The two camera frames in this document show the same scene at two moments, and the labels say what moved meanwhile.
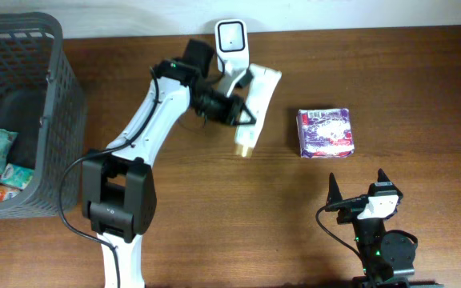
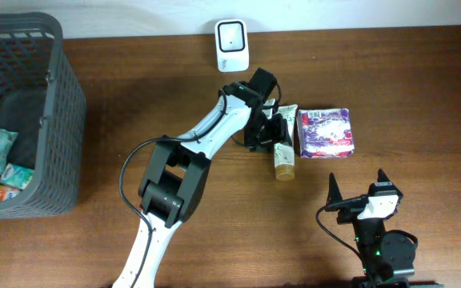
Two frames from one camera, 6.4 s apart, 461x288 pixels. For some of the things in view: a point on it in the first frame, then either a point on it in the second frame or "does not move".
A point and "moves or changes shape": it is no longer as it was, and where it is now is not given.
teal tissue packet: [17, 177] does not move
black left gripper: [229, 115] to [279, 130]
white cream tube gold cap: [257, 102] moves or changes shape
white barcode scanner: [231, 43] does not move
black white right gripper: [350, 208] does not move
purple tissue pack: [325, 133] does not move
